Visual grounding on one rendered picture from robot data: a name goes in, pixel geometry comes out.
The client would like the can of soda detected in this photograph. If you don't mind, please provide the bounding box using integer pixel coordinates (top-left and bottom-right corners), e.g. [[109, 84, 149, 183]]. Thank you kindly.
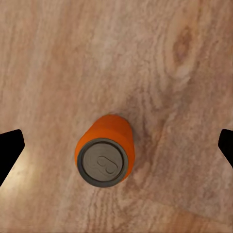
[[74, 115, 135, 188]]

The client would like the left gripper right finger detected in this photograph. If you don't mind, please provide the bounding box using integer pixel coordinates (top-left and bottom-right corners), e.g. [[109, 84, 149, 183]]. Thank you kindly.
[[218, 129, 233, 167]]

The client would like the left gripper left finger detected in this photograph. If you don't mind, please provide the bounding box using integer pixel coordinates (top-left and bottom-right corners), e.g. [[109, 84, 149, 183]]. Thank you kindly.
[[0, 129, 25, 187]]

